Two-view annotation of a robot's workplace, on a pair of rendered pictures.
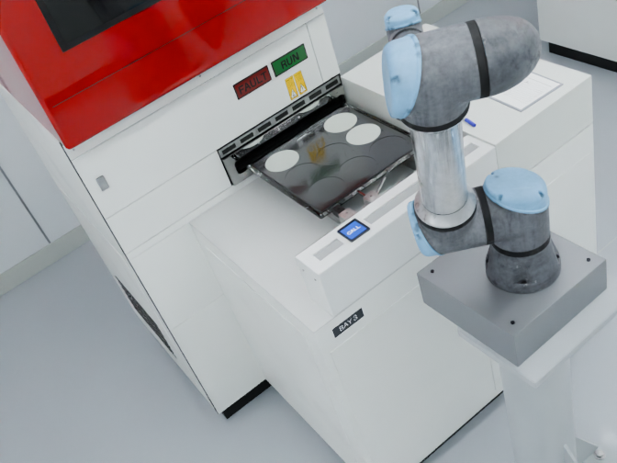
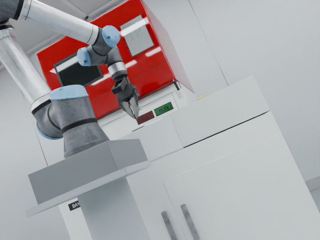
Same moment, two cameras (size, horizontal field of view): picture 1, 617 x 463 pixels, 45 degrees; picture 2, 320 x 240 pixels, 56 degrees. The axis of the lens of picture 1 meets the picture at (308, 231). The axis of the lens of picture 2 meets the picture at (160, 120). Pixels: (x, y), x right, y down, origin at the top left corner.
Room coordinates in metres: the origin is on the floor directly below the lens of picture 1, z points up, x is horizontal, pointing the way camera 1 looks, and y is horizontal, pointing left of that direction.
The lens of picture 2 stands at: (0.46, -1.16, 0.79)
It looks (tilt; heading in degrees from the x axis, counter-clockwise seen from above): 8 degrees up; 37
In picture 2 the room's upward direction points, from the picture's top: 23 degrees counter-clockwise
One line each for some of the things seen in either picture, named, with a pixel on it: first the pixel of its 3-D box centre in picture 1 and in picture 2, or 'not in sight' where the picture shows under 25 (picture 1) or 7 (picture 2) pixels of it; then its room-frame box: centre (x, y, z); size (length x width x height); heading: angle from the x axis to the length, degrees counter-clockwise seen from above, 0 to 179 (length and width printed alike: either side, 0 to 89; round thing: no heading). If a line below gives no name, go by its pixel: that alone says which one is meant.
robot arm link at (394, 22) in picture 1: (405, 35); (110, 55); (1.43, -0.33, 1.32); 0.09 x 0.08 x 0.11; 170
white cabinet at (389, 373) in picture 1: (411, 278); (205, 234); (1.66, -0.25, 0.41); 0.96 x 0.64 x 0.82; 113
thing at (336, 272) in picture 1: (403, 221); (121, 156); (1.36, -0.22, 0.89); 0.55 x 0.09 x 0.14; 113
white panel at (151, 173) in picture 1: (222, 128); (132, 137); (1.85, 0.13, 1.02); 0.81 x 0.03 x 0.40; 113
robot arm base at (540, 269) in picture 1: (521, 250); (84, 139); (1.08, -0.40, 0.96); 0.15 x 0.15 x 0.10
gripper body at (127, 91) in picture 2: not in sight; (125, 87); (1.44, -0.33, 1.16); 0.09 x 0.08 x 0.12; 23
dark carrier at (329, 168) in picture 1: (333, 154); not in sight; (1.72, -0.14, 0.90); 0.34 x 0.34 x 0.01; 23
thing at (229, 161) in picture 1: (287, 134); not in sight; (1.91, -0.04, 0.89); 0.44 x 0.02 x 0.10; 113
